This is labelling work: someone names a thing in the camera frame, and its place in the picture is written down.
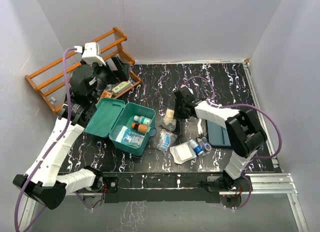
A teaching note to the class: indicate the brown bottle orange label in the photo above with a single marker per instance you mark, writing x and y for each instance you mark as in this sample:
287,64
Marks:
140,128

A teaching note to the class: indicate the orange medicine box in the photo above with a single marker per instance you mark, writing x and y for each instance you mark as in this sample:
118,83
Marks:
106,94

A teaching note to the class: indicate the blue white swab bag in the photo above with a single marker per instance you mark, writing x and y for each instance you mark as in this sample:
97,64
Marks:
129,138

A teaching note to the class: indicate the clear bag small items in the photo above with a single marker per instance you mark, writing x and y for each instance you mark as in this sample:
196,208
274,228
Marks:
204,143

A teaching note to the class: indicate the white bottle blue label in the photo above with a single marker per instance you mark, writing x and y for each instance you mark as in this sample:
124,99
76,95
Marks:
196,147

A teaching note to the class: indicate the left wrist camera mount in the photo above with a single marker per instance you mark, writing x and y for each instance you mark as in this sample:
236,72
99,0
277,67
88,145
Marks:
91,53

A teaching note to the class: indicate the teal plastic medicine box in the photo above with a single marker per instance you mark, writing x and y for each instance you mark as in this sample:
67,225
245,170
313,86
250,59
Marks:
113,119

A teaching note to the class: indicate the clear bag blue items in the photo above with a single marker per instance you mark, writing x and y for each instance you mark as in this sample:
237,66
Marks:
166,139

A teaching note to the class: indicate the beige gauze roll pack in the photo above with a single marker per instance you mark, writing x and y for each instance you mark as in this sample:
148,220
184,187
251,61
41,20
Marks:
168,121

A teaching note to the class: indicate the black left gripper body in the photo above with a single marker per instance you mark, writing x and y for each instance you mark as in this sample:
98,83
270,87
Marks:
104,76

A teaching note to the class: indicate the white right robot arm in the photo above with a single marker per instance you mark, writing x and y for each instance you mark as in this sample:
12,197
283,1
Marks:
244,130

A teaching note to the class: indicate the orange wooden shelf rack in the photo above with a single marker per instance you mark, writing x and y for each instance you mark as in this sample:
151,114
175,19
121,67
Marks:
49,81

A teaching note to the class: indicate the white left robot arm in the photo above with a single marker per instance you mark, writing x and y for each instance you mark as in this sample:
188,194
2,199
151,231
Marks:
41,182

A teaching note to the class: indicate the white bottle green label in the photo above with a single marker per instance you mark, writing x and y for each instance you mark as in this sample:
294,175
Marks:
142,120

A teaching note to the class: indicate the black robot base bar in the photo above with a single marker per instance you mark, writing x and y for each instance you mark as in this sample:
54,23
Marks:
167,187

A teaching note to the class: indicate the long beige medicine box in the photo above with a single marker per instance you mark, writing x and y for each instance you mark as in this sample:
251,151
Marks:
121,87

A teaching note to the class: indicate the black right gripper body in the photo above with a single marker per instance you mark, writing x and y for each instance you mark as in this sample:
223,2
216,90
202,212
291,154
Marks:
179,113

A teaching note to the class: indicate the dark teal tray insert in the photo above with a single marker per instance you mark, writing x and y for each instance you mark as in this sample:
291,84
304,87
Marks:
217,136

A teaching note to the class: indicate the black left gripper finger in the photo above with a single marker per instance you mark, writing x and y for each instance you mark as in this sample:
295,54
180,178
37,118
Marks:
118,69
125,72

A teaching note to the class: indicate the white square gauze pack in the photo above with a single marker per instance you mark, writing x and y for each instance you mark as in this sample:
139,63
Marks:
182,153

